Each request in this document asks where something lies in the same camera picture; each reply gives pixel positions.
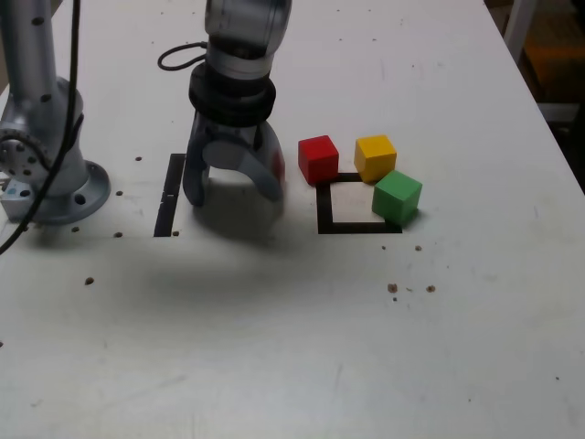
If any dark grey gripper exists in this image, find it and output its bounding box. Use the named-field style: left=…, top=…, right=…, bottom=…
left=182, top=112, right=288, bottom=208

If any red cube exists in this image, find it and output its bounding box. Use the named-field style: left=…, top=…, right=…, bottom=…
left=297, top=134, right=340, bottom=187

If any yellow cube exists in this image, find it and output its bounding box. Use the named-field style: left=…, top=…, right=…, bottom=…
left=354, top=134, right=398, bottom=184

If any green cube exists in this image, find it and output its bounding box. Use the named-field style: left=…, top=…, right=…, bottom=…
left=370, top=169, right=423, bottom=228

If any black tape square outline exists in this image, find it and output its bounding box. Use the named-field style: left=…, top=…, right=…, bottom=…
left=316, top=172, right=403, bottom=235

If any black tape strip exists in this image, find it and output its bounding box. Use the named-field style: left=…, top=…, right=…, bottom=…
left=153, top=153, right=186, bottom=238

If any grey box with blue dot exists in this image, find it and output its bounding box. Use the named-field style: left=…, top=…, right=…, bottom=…
left=0, top=178, right=34, bottom=219

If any short looped black cable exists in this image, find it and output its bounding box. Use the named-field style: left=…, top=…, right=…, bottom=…
left=157, top=41, right=210, bottom=72

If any long black cable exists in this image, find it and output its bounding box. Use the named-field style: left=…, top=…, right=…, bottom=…
left=0, top=0, right=83, bottom=255

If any white metal frame leg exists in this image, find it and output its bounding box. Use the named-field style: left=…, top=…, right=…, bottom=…
left=502, top=0, right=541, bottom=61

